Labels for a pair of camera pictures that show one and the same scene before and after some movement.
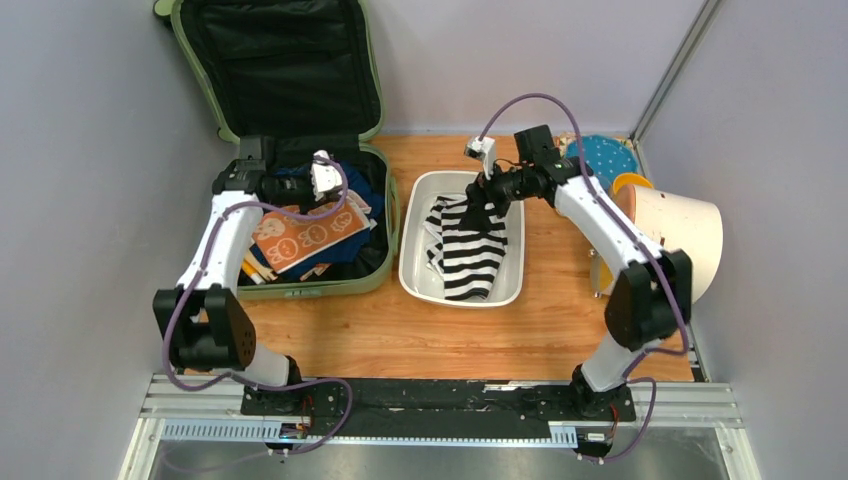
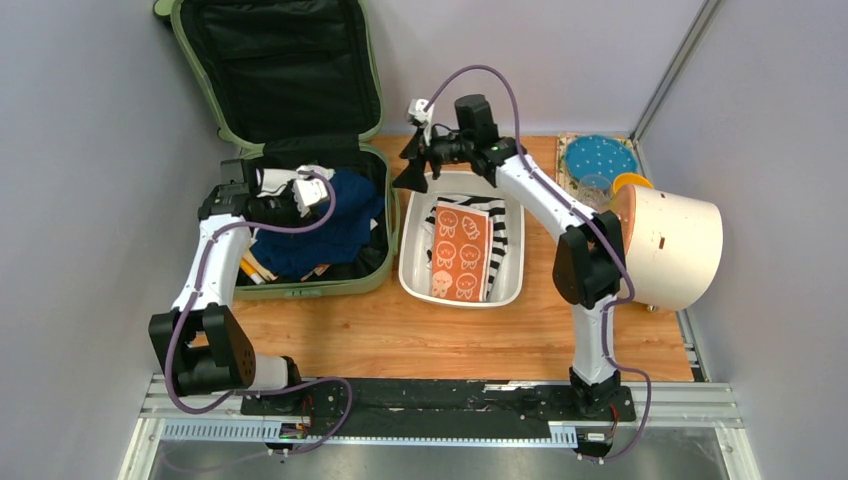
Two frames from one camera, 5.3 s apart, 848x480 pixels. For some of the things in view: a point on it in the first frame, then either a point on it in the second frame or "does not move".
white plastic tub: (419, 193) does not move
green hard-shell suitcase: (306, 76) does not move
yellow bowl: (630, 179) does not move
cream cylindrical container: (672, 222) does not move
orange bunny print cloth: (284, 242) -> (462, 253)
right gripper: (476, 197) -> (412, 177)
